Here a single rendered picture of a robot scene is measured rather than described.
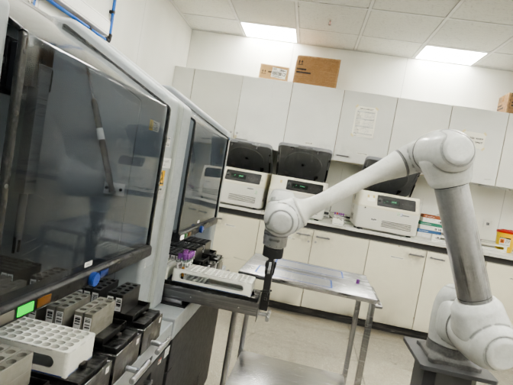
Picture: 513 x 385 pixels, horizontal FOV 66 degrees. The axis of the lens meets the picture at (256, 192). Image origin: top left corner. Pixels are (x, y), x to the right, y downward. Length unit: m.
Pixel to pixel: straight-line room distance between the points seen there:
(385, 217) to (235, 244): 1.42
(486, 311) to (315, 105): 3.01
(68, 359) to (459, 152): 1.11
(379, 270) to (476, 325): 2.50
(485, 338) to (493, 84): 3.70
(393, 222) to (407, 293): 0.66
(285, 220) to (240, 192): 2.59
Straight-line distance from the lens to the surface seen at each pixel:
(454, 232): 1.38
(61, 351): 0.89
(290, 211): 1.23
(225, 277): 1.48
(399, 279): 3.93
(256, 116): 4.11
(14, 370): 0.83
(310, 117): 4.07
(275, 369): 2.24
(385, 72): 4.58
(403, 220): 3.86
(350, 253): 3.82
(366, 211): 3.79
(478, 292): 1.44
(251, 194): 3.77
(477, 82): 4.80
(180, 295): 1.51
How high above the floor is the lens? 1.26
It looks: 3 degrees down
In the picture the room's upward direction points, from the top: 10 degrees clockwise
